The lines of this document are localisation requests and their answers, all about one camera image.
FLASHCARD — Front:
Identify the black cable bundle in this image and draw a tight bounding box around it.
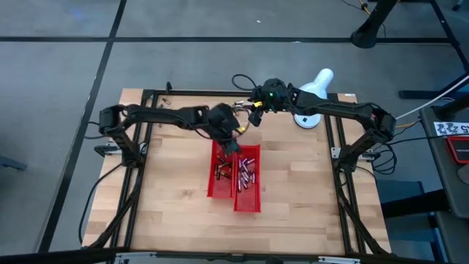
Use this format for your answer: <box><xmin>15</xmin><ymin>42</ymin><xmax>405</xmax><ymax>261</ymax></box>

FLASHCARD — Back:
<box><xmin>364</xmin><ymin>133</ymin><xmax>399</xmax><ymax>176</ymax></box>

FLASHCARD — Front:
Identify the black power cable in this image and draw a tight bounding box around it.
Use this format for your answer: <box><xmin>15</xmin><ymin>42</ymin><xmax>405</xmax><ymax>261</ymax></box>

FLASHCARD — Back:
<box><xmin>78</xmin><ymin>161</ymin><xmax>128</xmax><ymax>246</ymax></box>

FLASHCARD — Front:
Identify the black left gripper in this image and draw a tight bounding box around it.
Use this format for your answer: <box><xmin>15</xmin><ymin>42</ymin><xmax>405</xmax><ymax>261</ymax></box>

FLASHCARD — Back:
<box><xmin>207</xmin><ymin>103</ymin><xmax>243</xmax><ymax>155</ymax></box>

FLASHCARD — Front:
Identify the black camera cable yellow plug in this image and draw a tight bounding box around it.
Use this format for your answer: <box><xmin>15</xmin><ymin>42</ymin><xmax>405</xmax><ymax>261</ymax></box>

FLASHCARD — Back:
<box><xmin>231</xmin><ymin>73</ymin><xmax>264</xmax><ymax>109</ymax></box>
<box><xmin>234</xmin><ymin>120</ymin><xmax>253</xmax><ymax>139</ymax></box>

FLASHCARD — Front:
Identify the red and black device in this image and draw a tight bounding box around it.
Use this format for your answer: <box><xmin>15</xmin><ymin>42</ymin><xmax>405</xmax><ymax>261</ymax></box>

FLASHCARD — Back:
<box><xmin>444</xmin><ymin>135</ymin><xmax>469</xmax><ymax>165</ymax></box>

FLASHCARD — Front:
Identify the white fiducial marker sheet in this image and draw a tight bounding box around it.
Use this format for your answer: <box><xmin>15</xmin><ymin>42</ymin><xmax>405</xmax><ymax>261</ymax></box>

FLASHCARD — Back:
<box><xmin>434</xmin><ymin>121</ymin><xmax>469</xmax><ymax>137</ymax></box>

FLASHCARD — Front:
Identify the black floor stand bar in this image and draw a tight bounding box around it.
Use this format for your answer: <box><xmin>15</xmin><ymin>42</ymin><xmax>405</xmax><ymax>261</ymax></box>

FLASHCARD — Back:
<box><xmin>398</xmin><ymin>73</ymin><xmax>469</xmax><ymax>100</ymax></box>

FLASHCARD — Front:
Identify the black curved stand leg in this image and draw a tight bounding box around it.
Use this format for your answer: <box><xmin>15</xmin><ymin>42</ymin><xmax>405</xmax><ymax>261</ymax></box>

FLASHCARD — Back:
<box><xmin>350</xmin><ymin>0</ymin><xmax>400</xmax><ymax>50</ymax></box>

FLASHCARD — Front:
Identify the grey metal leg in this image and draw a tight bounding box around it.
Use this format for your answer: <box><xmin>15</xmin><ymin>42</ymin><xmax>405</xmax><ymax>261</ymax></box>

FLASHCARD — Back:
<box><xmin>0</xmin><ymin>155</ymin><xmax>29</xmax><ymax>172</ymax></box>

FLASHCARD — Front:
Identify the silver aluminium bracket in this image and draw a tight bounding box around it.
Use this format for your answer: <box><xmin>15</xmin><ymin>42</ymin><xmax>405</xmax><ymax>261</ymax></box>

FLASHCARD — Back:
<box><xmin>317</xmin><ymin>255</ymin><xmax>362</xmax><ymax>264</ymax></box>
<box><xmin>114</xmin><ymin>252</ymin><xmax>158</xmax><ymax>264</ymax></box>

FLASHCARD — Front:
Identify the red plastic parts bin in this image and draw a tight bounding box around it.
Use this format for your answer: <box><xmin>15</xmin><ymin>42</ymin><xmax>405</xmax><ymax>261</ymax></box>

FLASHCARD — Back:
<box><xmin>233</xmin><ymin>143</ymin><xmax>262</xmax><ymax>213</ymax></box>
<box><xmin>206</xmin><ymin>132</ymin><xmax>238</xmax><ymax>199</ymax></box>

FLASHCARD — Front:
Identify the white cable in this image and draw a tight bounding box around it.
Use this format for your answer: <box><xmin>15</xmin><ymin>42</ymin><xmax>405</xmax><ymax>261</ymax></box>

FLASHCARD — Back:
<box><xmin>394</xmin><ymin>75</ymin><xmax>469</xmax><ymax>121</ymax></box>

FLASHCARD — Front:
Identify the dark grey side desk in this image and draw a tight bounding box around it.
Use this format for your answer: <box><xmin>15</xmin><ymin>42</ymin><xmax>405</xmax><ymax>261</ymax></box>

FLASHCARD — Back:
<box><xmin>418</xmin><ymin>104</ymin><xmax>469</xmax><ymax>264</ymax></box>

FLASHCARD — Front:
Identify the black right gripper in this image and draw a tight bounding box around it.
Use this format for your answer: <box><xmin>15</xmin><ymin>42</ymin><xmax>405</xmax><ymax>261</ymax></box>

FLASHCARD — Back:
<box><xmin>248</xmin><ymin>78</ymin><xmax>292</xmax><ymax>128</ymax></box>

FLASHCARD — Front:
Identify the white desk lamp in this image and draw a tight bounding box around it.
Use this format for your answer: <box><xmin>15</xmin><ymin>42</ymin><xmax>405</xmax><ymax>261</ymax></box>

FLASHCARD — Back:
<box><xmin>292</xmin><ymin>67</ymin><xmax>336</xmax><ymax>130</ymax></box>

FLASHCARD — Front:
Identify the black aluminium table frame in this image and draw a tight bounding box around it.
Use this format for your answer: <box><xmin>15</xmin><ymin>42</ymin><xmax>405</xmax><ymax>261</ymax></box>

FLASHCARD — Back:
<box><xmin>82</xmin><ymin>81</ymin><xmax>392</xmax><ymax>264</ymax></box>

